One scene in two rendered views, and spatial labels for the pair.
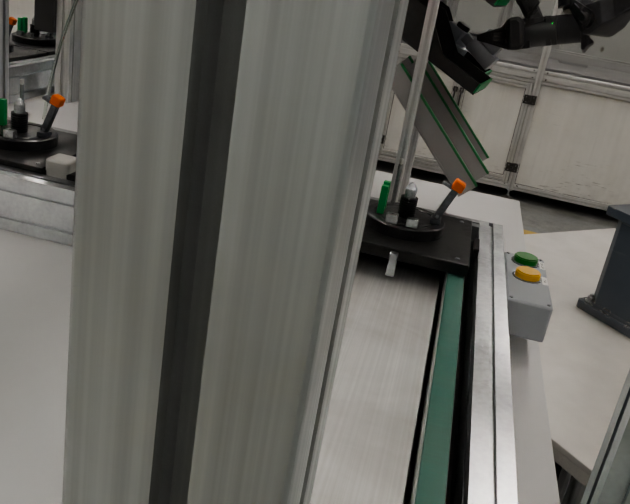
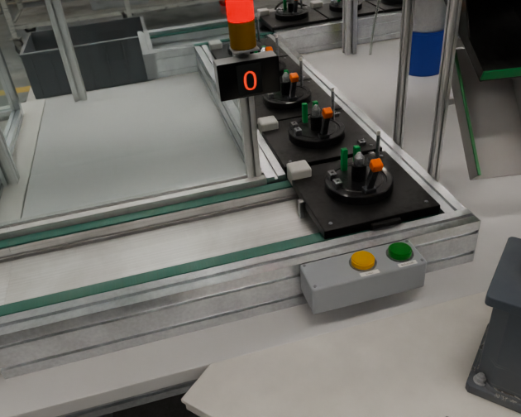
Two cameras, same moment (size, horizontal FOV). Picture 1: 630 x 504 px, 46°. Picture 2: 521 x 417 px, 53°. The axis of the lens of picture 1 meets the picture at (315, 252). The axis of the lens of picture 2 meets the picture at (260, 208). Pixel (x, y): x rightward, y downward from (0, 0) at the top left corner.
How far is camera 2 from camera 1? 1.19 m
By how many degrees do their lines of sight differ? 61
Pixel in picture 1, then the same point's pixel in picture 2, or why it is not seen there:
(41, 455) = not seen: hidden behind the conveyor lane
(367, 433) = (93, 276)
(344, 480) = (46, 284)
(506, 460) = (56, 318)
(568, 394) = (288, 360)
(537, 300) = (317, 279)
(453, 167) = (468, 150)
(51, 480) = not seen: hidden behind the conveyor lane
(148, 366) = not seen: outside the picture
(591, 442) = (224, 386)
